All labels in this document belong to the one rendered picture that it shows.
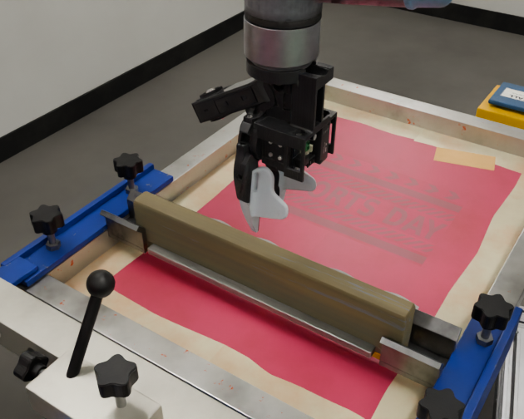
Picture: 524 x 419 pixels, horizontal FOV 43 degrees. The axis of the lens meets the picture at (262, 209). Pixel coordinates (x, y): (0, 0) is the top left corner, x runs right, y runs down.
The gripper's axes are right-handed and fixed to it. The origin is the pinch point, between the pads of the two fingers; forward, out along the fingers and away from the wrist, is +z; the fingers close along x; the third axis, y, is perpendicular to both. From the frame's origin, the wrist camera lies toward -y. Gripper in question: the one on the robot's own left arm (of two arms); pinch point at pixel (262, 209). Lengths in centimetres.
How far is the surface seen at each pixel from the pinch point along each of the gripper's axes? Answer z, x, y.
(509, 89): 14, 80, 10
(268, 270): 7.8, -1.4, 1.9
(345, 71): 112, 261, -111
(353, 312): 8.3, -1.5, 13.9
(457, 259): 16.0, 23.6, 19.0
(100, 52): 86, 161, -198
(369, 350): 12.2, -2.5, 16.9
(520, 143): 13, 57, 18
